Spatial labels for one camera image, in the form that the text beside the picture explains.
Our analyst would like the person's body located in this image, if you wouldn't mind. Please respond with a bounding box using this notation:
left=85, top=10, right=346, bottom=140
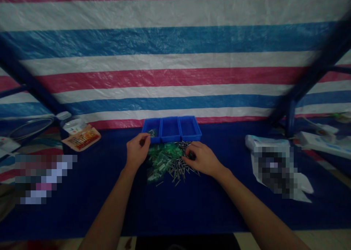
left=118, top=233, right=242, bottom=250

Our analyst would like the blue metal frame post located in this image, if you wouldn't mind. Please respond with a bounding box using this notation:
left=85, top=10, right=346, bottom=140
left=0, top=36, right=72, bottom=119
left=267, top=12, right=351, bottom=137

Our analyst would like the dark blue table cloth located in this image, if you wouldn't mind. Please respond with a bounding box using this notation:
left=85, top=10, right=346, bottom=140
left=0, top=119, right=351, bottom=238

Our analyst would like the blue plastic bin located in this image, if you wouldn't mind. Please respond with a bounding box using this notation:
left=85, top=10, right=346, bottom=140
left=160, top=116, right=182, bottom=142
left=177, top=115, right=204, bottom=142
left=141, top=118, right=163, bottom=144

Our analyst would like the striped plastic tarp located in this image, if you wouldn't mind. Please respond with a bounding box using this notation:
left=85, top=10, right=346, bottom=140
left=0, top=0, right=351, bottom=184

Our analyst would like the orange snack packet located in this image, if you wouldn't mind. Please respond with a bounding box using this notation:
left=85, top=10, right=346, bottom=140
left=61, top=126, right=101, bottom=152

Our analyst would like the clear plastic water bottle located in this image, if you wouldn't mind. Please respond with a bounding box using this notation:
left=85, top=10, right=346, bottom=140
left=56, top=111, right=89, bottom=148

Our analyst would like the person's left hand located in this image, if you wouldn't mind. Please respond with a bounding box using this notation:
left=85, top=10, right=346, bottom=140
left=126, top=133, right=152, bottom=171

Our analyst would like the pile of metal pins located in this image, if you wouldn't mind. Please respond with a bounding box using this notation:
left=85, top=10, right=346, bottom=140
left=155, top=140, right=201, bottom=188

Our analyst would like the person's right hand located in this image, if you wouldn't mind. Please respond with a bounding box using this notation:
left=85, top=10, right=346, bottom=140
left=182, top=141, right=230, bottom=178

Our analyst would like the white flat box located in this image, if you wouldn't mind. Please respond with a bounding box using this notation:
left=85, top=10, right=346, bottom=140
left=297, top=130, right=351, bottom=160

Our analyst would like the white plastic bag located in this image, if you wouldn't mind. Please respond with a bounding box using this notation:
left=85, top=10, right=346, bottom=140
left=245, top=134, right=315, bottom=204

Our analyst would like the pile of green components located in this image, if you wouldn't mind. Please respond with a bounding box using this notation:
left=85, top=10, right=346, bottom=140
left=146, top=142, right=187, bottom=185

